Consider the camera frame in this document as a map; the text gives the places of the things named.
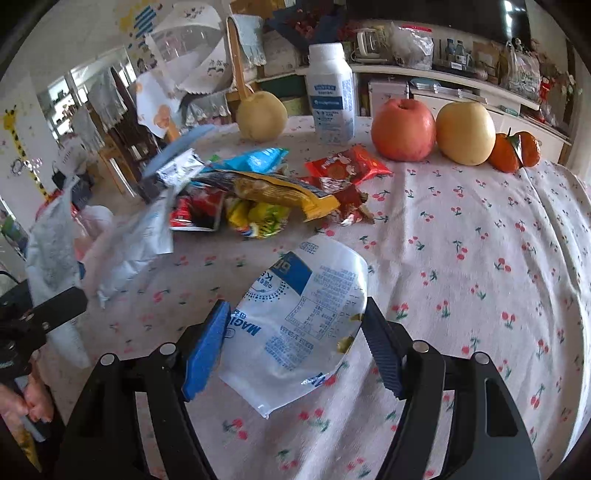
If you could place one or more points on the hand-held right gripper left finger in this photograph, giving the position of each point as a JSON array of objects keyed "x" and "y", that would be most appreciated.
[{"x": 208, "y": 353}]

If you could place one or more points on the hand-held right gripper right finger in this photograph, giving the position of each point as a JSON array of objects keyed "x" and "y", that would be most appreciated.
[{"x": 382, "y": 350}]

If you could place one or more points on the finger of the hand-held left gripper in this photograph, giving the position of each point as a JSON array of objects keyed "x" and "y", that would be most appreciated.
[{"x": 57, "y": 309}]

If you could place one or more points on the grey white bag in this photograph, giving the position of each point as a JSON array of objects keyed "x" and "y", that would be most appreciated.
[{"x": 51, "y": 258}]

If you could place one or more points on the white blue printed pouch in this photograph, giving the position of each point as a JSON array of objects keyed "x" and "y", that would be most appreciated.
[{"x": 300, "y": 323}]

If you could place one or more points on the yellow dark snack wrapper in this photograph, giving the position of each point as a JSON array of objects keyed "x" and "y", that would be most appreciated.
[{"x": 277, "y": 189}]

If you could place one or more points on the person's left hand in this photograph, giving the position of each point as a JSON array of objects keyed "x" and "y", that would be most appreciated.
[{"x": 36, "y": 398}]

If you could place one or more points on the pink plastic bag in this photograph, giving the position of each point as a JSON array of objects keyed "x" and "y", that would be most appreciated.
[{"x": 94, "y": 221}]

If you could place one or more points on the cherry print tablecloth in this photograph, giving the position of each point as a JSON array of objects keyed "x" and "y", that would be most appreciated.
[{"x": 461, "y": 277}]

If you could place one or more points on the yellow green snack packet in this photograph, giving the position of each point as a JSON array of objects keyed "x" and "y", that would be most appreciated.
[{"x": 258, "y": 219}]

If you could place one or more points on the red crumpled wrapper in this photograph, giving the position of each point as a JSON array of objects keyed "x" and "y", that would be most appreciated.
[{"x": 348, "y": 201}]

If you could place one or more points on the silver foil wrapper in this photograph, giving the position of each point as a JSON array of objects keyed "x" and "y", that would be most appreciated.
[{"x": 180, "y": 168}]

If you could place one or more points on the red flat snack packet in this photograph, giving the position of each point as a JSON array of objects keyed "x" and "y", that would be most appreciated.
[{"x": 346, "y": 166}]

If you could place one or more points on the blue snack wrapper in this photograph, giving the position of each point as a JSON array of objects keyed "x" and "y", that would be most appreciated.
[{"x": 254, "y": 160}]

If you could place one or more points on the red apple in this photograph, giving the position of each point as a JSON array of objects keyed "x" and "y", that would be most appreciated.
[{"x": 404, "y": 131}]

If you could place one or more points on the paper with orange print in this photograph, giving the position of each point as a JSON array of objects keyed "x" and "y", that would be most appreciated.
[{"x": 157, "y": 108}]

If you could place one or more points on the tangerine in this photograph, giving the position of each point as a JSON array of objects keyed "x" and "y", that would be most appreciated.
[
  {"x": 504, "y": 154},
  {"x": 530, "y": 148}
]

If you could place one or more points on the yellow apple right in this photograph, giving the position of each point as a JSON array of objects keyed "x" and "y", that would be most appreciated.
[{"x": 465, "y": 134}]

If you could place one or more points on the yellow apple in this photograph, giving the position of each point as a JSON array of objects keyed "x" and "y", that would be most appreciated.
[
  {"x": 465, "y": 134},
  {"x": 262, "y": 115}
]

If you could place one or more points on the yellow apple left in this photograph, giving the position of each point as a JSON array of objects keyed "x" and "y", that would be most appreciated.
[{"x": 262, "y": 115}]

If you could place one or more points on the grey lace-trimmed cloth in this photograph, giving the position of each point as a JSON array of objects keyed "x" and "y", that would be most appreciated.
[{"x": 203, "y": 108}]

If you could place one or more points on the white plastic bottle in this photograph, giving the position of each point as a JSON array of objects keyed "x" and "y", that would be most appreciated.
[{"x": 330, "y": 92}]

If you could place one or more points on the white cabinet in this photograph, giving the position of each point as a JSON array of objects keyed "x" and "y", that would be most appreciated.
[{"x": 503, "y": 99}]

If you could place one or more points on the wooden chair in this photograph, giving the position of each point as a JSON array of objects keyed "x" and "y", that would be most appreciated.
[{"x": 238, "y": 69}]

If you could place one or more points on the white kettle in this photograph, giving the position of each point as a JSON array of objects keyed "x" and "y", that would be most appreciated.
[{"x": 369, "y": 44}]

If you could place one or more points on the clear plastic bag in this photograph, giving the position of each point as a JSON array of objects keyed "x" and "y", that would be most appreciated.
[{"x": 411, "y": 44}]

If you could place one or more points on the light blue cloth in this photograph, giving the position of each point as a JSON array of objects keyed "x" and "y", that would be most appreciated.
[{"x": 250, "y": 41}]

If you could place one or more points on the giraffe wall sticker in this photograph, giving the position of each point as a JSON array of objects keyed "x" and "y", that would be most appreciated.
[{"x": 21, "y": 147}]

